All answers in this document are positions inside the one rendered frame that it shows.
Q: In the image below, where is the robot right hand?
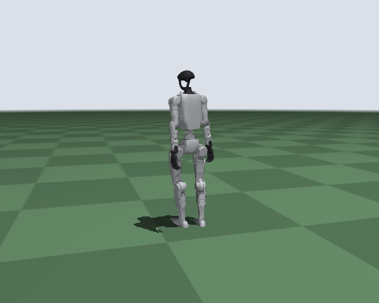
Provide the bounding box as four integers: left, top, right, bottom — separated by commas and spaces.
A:
205, 140, 214, 162

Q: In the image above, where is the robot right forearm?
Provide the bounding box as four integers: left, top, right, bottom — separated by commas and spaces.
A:
202, 122, 212, 146

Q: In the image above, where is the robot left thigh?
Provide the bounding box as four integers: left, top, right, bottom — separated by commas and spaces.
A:
169, 143, 187, 193

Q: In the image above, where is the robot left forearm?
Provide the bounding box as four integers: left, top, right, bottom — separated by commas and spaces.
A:
169, 121, 179, 151

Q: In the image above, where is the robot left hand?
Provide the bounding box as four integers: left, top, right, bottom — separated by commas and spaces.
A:
171, 145, 181, 170

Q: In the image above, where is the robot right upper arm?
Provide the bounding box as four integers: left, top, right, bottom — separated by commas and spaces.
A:
200, 95, 208, 126

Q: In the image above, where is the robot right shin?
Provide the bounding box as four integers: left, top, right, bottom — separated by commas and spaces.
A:
196, 181, 206, 221

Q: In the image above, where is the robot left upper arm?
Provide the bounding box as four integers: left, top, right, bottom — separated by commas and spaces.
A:
168, 95, 181, 129

